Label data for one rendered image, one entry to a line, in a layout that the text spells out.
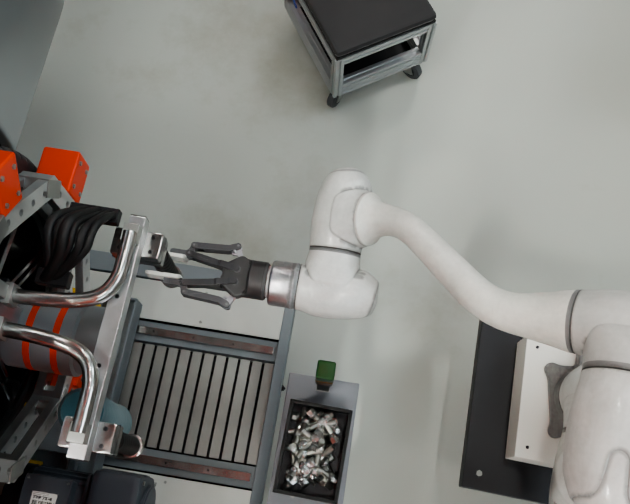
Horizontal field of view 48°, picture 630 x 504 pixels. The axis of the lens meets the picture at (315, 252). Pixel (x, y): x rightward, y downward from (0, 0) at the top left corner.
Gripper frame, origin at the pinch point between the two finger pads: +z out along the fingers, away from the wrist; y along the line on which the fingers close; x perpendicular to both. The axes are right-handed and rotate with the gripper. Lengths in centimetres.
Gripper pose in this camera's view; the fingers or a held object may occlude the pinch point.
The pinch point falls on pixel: (166, 265)
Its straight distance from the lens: 142.6
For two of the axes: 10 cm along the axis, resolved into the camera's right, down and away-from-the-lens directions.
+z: -9.9, -1.5, 0.4
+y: 1.6, -9.3, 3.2
